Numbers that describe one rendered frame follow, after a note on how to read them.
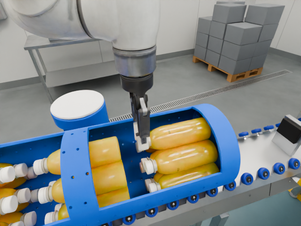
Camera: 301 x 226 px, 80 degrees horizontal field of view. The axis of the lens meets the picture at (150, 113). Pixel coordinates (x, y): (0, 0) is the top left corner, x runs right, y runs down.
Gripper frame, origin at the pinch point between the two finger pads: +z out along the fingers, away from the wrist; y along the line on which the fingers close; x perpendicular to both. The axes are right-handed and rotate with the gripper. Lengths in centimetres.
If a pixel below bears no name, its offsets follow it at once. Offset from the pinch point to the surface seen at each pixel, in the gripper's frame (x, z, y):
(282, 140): -65, 23, 1
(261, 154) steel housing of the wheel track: -54, 27, -1
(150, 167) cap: -0.8, 6.6, -6.8
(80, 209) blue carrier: 18.1, 5.6, -13.5
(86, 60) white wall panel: 31, 90, 335
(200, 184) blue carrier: -12.9, 9.2, -14.4
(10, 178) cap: 34.8, 3.1, -1.3
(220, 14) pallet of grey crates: -212, 14, 266
